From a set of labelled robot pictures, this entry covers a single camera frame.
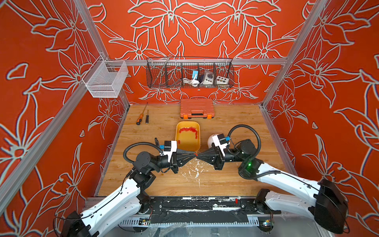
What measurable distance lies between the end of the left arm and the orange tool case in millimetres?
528

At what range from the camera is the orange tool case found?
3.59 feet

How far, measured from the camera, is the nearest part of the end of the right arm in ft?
1.87

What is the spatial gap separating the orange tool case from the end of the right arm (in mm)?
524
